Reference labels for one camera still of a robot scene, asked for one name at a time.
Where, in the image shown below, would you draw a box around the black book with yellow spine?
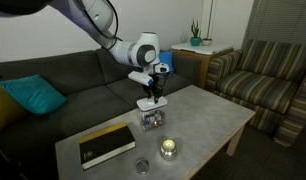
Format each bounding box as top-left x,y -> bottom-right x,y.
78,122 -> 137,172

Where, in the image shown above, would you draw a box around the wooden side table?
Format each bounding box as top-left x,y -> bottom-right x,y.
171,46 -> 235,89

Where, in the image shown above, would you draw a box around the teal cushion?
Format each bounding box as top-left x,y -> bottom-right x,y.
0,74 -> 68,116

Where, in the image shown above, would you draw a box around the round glass candle lid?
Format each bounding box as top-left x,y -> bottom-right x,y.
133,157 -> 151,175

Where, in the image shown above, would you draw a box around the white rectangular container lid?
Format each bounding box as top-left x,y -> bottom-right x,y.
136,95 -> 169,112

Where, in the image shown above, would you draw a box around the blue cushion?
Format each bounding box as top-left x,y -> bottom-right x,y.
158,50 -> 175,74

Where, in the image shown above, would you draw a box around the dark grey fabric sofa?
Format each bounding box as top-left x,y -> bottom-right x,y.
0,42 -> 194,180

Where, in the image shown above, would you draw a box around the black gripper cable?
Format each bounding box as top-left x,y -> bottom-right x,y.
155,72 -> 172,89

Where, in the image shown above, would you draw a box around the mustard yellow cushion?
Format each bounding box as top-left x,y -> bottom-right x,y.
0,84 -> 28,134

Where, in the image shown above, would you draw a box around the white flat board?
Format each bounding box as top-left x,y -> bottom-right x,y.
171,42 -> 234,56

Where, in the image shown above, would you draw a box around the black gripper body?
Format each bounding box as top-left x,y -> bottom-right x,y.
143,75 -> 163,96

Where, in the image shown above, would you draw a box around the clear container with capsules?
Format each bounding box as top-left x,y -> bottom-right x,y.
139,108 -> 167,132

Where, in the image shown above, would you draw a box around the grey window blinds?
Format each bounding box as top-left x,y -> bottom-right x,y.
241,0 -> 306,49

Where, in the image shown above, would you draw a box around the lit candle in glass jar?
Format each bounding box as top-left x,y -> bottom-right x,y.
159,138 -> 178,160

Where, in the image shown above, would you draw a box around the striped armchair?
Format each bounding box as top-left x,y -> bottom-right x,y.
204,38 -> 306,148

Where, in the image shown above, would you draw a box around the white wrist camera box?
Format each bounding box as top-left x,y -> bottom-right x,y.
127,70 -> 155,86

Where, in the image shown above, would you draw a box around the small white plant pot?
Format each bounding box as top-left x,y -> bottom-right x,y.
201,0 -> 215,47

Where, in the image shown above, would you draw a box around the plant in teal pot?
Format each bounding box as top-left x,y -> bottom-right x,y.
189,19 -> 203,47

